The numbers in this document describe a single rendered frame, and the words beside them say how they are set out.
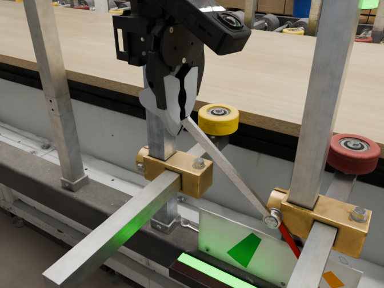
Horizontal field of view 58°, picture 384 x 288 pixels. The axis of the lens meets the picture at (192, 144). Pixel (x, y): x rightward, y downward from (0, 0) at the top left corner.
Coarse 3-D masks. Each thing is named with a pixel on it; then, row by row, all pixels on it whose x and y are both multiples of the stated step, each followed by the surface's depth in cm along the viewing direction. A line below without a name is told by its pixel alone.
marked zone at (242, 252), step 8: (248, 240) 56; (256, 240) 55; (232, 248) 59; (240, 248) 58; (248, 248) 57; (256, 248) 56; (232, 256) 60; (240, 256) 59; (248, 256) 58; (248, 264) 58
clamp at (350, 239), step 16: (272, 192) 52; (288, 192) 51; (288, 208) 49; (304, 208) 48; (320, 208) 48; (336, 208) 48; (352, 208) 48; (288, 224) 50; (304, 224) 49; (336, 224) 46; (352, 224) 45; (368, 224) 45; (336, 240) 47; (352, 240) 46; (352, 256) 47
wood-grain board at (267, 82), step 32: (0, 0) 210; (0, 32) 132; (64, 32) 132; (96, 32) 132; (256, 32) 132; (32, 64) 100; (64, 64) 97; (96, 64) 97; (224, 64) 97; (256, 64) 97; (288, 64) 97; (352, 64) 97; (224, 96) 76; (256, 96) 76; (288, 96) 76; (352, 96) 76; (288, 128) 66; (352, 128) 63
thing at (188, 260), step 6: (180, 258) 62; (186, 258) 62; (192, 258) 62; (192, 264) 61; (198, 264) 61; (204, 264) 61; (204, 270) 60; (210, 270) 60; (216, 270) 60; (216, 276) 59; (222, 276) 59; (228, 276) 59; (228, 282) 57; (234, 282) 57; (240, 282) 57
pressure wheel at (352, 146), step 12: (336, 144) 56; (348, 144) 57; (360, 144) 57; (372, 144) 56; (336, 156) 55; (348, 156) 54; (360, 156) 53; (372, 156) 53; (336, 168) 56; (348, 168) 55; (360, 168) 54; (372, 168) 55
